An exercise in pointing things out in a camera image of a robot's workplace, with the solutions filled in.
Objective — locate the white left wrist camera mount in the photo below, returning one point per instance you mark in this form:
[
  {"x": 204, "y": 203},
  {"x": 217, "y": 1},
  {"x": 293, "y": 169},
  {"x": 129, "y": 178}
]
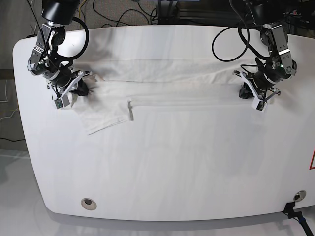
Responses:
[{"x": 250, "y": 90}]

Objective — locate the white printed T-shirt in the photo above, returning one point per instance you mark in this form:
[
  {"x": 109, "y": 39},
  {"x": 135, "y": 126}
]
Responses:
[{"x": 118, "y": 86}]

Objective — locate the left table grommet hole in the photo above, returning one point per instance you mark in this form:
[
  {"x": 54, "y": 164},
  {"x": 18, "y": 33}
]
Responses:
[{"x": 88, "y": 204}]

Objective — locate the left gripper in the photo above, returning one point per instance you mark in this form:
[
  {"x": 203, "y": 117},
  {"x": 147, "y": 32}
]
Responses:
[{"x": 258, "y": 84}]

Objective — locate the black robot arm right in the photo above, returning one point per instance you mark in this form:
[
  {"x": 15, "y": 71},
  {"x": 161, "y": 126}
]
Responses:
[{"x": 45, "y": 59}]

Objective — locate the right table grommet hole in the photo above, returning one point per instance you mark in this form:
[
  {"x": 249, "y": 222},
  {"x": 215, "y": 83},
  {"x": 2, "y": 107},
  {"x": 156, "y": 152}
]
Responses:
[{"x": 299, "y": 196}]

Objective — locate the black clamp with cable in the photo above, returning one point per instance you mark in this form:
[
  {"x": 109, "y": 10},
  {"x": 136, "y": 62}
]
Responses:
[{"x": 297, "y": 215}]

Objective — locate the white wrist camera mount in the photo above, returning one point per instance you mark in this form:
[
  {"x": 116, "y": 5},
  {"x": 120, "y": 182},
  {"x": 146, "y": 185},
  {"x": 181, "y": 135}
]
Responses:
[
  {"x": 250, "y": 90},
  {"x": 63, "y": 101}
]

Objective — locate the table grommet hole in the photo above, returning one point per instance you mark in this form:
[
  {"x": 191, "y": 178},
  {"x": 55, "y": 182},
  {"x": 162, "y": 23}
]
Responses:
[
  {"x": 299, "y": 196},
  {"x": 88, "y": 204}
]

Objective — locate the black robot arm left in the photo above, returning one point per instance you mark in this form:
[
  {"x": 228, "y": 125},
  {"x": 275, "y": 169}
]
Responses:
[{"x": 279, "y": 65}]

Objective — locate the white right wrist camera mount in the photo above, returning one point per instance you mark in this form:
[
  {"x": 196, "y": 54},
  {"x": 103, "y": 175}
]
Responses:
[{"x": 63, "y": 101}]

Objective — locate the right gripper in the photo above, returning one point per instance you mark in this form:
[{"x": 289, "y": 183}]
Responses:
[{"x": 69, "y": 82}]

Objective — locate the red white warning sticker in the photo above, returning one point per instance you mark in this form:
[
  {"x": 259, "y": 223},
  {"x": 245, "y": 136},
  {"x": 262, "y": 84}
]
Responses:
[{"x": 312, "y": 164}]

